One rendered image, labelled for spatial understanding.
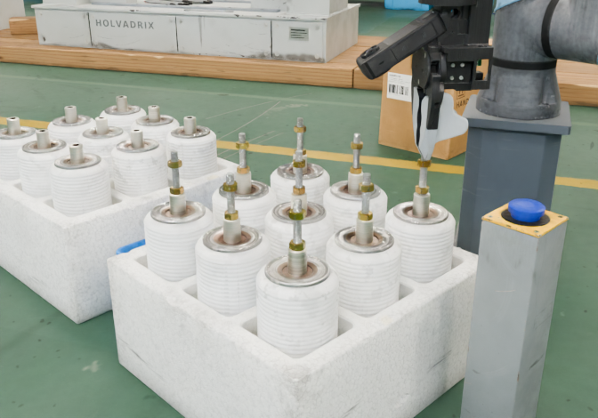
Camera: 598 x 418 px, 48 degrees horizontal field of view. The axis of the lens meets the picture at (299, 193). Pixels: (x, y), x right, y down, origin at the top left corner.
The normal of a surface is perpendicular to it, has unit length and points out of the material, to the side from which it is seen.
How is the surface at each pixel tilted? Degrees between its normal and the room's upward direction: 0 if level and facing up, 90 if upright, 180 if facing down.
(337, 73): 90
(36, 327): 0
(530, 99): 72
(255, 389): 90
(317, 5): 90
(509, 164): 90
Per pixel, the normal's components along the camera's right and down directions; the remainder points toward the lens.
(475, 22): 0.11, 0.37
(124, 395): 0.00, -0.93
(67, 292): -0.69, 0.27
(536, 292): 0.70, 0.27
